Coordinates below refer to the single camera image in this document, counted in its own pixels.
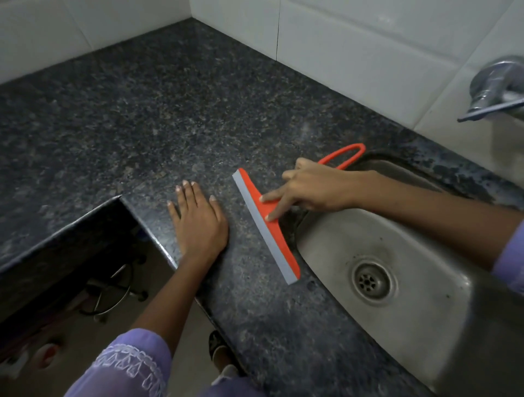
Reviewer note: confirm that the person's left little finger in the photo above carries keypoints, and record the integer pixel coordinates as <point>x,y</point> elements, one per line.
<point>172,214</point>

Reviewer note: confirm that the orange squeegee with grey blade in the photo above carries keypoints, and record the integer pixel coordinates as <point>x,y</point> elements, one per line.
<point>282,253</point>

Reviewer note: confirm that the red and white object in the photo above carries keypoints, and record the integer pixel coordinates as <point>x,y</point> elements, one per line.
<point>43,356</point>

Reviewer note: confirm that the stainless steel sink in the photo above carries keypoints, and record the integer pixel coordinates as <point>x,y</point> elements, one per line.
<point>417,245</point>

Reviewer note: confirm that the person's left thumb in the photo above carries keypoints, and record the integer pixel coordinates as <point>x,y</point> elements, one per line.
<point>217,214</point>

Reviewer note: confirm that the person's right thumb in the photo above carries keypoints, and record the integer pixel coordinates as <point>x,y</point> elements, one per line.
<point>282,211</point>

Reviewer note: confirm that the purple embroidered garment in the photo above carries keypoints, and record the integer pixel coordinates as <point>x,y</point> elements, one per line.
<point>131,364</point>

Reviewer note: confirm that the black sandal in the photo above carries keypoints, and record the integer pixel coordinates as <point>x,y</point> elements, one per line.
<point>217,345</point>

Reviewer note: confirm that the person's right forearm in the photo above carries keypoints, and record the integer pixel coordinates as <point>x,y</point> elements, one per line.
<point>442,221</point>

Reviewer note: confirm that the round metal sink drain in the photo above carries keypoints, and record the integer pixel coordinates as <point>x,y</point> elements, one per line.
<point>372,281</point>

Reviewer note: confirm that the chrome wall faucet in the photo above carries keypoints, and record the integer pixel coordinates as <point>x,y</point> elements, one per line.
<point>495,86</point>

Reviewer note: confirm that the person's left middle finger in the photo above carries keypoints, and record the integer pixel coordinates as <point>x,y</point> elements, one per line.
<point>188,198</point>

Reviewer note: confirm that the person's right hand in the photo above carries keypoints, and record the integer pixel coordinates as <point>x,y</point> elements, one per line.
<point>327,188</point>

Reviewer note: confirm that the person's left forearm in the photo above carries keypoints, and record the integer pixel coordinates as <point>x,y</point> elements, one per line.
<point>176,298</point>

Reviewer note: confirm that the person's left hand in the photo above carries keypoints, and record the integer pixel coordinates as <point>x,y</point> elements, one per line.
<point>200,229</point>

